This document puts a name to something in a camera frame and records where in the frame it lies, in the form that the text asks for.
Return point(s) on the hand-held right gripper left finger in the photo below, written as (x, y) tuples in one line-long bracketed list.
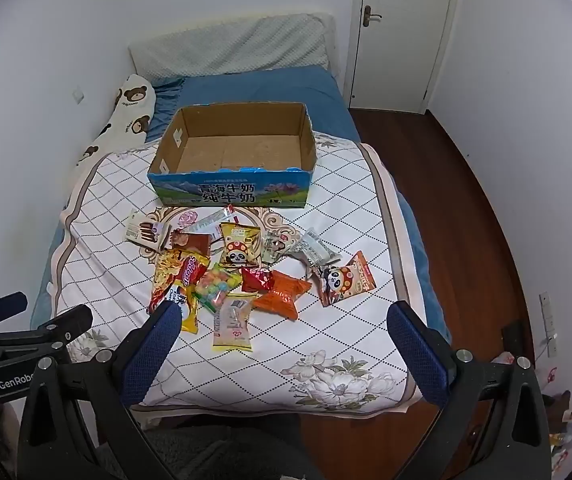
[(150, 355)]

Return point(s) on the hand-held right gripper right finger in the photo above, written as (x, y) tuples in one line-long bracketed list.
[(416, 355)]

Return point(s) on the orange panda snack packet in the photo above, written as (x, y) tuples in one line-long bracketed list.
[(346, 280)]

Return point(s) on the red snowflake snack packet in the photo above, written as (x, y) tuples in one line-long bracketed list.
[(257, 280)]

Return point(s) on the printed cardboard box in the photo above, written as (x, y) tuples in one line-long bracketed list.
[(231, 192)]

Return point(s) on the yellow narrow snack packet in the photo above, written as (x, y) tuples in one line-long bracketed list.
[(190, 317)]

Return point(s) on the yellow noodle snack packet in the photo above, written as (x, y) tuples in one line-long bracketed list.
[(165, 275)]

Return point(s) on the pale yellow pink packet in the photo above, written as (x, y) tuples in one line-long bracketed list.
[(233, 325)]

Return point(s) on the colourful candy bag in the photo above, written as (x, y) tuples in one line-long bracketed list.
[(215, 287)]

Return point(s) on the red and yellow snack packet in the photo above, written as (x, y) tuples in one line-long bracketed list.
[(191, 270)]

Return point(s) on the brown chocolate snack packet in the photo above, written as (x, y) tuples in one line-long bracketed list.
[(190, 244)]

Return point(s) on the white chocolate stick packet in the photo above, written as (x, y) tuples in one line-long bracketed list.
[(144, 232)]

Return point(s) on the white power strip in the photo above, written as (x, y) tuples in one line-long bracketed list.
[(548, 322)]

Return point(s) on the yellow panda snack packet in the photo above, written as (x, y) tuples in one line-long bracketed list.
[(238, 245)]

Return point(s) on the white red-striped snack packet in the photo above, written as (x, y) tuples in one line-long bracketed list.
[(205, 222)]

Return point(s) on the plain orange snack packet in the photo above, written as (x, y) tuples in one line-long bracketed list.
[(283, 295)]

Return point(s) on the clear crinkled snack packet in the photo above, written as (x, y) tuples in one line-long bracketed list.
[(316, 247)]

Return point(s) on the white squirrel print packet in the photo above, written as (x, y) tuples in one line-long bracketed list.
[(276, 247)]

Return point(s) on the pile of small colourful packets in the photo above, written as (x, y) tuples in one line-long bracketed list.
[(568, 422)]

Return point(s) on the white diamond pattern quilt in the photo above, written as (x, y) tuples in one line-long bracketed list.
[(326, 200)]

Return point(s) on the bear print pillow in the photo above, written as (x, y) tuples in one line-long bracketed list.
[(130, 115)]

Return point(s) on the bed with blue sheet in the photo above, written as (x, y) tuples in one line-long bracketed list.
[(266, 87)]

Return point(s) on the white door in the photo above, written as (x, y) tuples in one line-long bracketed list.
[(401, 35)]

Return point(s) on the grey padded headboard cushion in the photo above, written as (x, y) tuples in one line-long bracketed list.
[(236, 45)]

